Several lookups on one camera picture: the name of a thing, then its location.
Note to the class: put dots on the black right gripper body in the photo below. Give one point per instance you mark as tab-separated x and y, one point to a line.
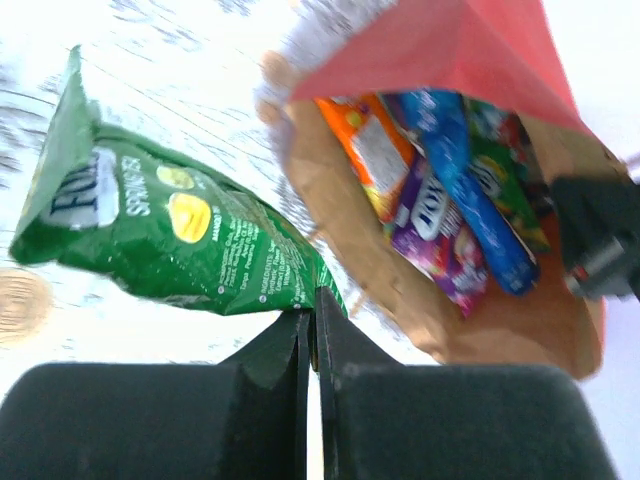
599	231

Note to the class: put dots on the green Fox's candy bag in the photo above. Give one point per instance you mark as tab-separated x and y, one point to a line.
160	224

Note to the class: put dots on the purple Fox's candy bag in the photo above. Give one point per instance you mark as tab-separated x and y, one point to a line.
430	232

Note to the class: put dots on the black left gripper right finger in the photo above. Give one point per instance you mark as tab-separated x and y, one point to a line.
385	420

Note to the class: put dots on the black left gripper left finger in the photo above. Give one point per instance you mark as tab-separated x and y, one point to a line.
244	418

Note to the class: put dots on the orange Fox's candy bag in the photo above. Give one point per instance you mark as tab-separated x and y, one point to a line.
380	155

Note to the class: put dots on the red brown paper bag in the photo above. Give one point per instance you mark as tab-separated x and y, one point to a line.
497	52

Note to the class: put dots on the teal green snack packet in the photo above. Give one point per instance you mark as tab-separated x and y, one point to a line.
504	166

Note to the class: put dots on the blue white snack packet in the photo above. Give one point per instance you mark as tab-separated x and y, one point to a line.
439	119

